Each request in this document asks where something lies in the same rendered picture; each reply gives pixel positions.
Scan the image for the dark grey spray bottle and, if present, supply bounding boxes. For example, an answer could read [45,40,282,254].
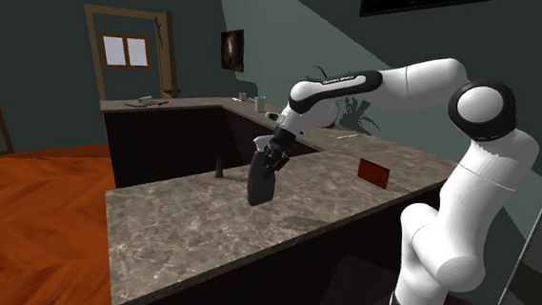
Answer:
[246,134,280,208]

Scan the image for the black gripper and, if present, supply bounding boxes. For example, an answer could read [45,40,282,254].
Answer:
[261,125,298,180]

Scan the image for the small dark wall picture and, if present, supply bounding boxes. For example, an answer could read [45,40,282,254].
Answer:
[218,28,247,73]

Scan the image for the brown door with window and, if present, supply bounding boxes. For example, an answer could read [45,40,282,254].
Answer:
[78,4,183,106]

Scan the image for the red box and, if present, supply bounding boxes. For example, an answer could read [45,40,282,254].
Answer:
[356,157,391,191]

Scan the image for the potted green plant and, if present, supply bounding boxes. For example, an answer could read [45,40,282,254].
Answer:
[300,64,385,136]

